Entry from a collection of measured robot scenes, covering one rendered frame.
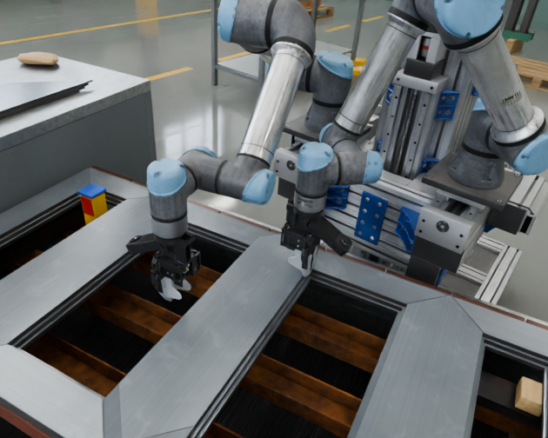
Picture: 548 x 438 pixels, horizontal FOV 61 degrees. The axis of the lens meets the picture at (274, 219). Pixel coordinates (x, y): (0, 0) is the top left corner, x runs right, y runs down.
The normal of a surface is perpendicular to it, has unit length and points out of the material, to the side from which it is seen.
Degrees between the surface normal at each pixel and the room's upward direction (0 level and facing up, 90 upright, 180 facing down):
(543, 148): 95
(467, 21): 84
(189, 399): 0
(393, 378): 0
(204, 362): 0
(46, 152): 90
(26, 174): 90
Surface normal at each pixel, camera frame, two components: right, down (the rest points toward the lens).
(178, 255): -0.46, 0.48
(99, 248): 0.07, -0.83
